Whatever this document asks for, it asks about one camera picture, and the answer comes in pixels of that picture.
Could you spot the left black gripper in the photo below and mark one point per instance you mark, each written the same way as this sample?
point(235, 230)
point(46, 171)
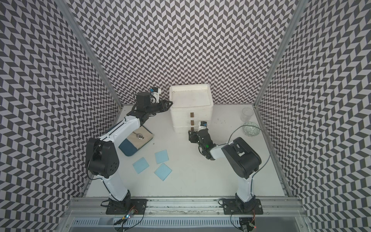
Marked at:
point(164, 107)

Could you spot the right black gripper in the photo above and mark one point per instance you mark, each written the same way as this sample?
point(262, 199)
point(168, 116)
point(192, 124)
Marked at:
point(192, 137)

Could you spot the white top drawer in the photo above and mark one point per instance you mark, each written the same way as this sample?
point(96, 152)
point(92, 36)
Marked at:
point(202, 114)

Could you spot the blue sticky note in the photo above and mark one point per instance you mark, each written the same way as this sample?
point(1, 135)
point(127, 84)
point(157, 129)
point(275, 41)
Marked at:
point(163, 171)
point(161, 156)
point(140, 165)

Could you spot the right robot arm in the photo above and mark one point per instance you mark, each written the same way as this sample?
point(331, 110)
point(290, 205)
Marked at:
point(242, 158)

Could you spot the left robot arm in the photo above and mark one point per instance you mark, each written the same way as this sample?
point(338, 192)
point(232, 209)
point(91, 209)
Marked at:
point(101, 153)

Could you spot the white three-drawer plastic cabinet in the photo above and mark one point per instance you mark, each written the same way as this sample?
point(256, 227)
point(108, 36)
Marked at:
point(186, 97)

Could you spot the dark blue tray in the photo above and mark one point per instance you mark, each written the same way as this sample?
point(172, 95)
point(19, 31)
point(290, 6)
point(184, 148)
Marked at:
point(127, 148)

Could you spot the clear drinking glass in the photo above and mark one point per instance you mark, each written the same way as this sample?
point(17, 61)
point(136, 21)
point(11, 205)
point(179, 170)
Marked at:
point(246, 114)

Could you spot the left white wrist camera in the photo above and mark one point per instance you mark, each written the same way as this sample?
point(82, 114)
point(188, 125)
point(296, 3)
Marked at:
point(155, 92)

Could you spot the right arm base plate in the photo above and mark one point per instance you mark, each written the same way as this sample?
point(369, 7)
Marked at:
point(234, 206)

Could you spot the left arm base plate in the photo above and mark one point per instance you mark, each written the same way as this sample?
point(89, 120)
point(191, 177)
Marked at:
point(124, 207)

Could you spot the aluminium front rail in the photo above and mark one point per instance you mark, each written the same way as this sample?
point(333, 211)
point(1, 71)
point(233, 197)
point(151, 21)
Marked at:
point(189, 207)

